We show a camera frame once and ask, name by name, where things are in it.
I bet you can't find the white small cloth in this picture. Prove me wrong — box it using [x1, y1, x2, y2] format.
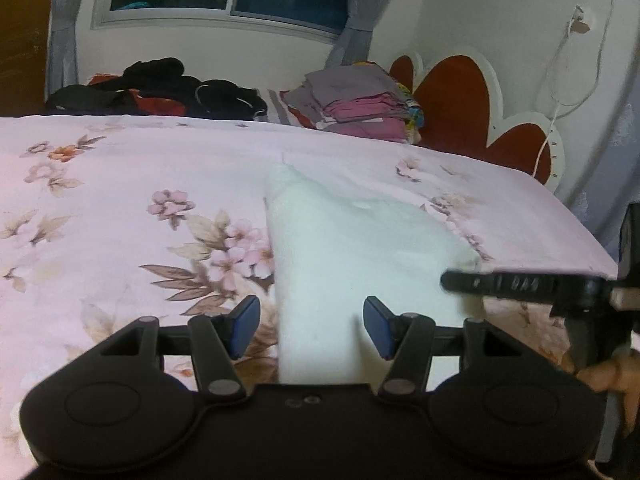
[266, 165, 484, 386]

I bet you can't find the stack of folded clothes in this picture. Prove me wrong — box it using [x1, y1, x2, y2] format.
[281, 62, 424, 145]

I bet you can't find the pink floral bed sheet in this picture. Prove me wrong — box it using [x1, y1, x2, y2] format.
[1, 116, 617, 479]

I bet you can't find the white charger cable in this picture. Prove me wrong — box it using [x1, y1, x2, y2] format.
[531, 4, 616, 181]

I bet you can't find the brown wooden door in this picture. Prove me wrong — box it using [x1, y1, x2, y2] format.
[1, 0, 51, 116]

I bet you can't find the grey curtain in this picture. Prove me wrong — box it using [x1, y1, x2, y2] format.
[326, 0, 390, 68]
[44, 0, 82, 96]

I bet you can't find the grey curtain right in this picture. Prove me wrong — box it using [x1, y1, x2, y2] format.
[326, 0, 390, 68]

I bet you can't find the pile of dark clothes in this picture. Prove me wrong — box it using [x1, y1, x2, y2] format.
[44, 58, 268, 120]

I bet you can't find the striped pillow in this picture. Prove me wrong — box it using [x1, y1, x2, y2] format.
[255, 89, 311, 128]

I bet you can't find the grey curtain left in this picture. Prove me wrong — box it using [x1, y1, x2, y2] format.
[44, 0, 82, 96]

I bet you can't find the right hand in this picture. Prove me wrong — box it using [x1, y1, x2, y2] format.
[577, 350, 640, 437]

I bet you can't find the red white flower headboard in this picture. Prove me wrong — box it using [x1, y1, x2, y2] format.
[390, 47, 565, 192]

